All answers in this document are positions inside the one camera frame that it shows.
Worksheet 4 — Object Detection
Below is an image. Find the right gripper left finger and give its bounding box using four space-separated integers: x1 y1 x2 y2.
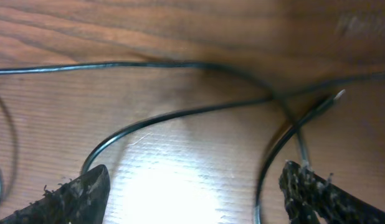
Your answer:
0 165 110 224

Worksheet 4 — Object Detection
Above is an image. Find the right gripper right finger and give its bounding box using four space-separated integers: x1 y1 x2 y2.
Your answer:
279 161 385 224

